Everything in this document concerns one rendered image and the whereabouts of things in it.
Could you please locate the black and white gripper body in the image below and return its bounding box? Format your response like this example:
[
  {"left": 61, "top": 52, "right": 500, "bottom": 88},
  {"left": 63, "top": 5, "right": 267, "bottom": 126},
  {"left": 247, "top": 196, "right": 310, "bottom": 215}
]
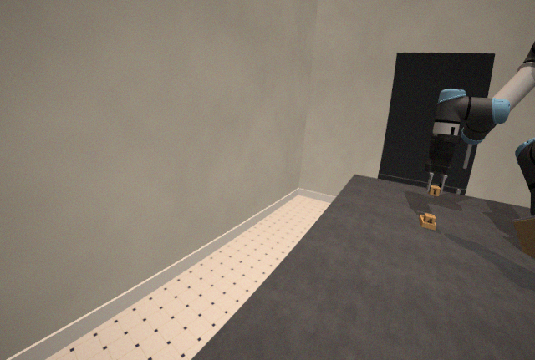
[{"left": 425, "top": 122, "right": 461, "bottom": 175}]

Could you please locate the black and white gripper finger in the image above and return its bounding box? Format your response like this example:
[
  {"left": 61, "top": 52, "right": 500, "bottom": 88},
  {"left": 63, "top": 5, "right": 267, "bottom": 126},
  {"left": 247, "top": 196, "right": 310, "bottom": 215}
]
[
  {"left": 439, "top": 175, "right": 447, "bottom": 194},
  {"left": 426, "top": 172, "right": 434, "bottom": 192}
]

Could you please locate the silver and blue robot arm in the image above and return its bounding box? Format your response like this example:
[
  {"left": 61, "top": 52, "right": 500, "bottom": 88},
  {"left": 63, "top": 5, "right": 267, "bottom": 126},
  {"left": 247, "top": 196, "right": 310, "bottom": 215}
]
[{"left": 435, "top": 42, "right": 535, "bottom": 216}]

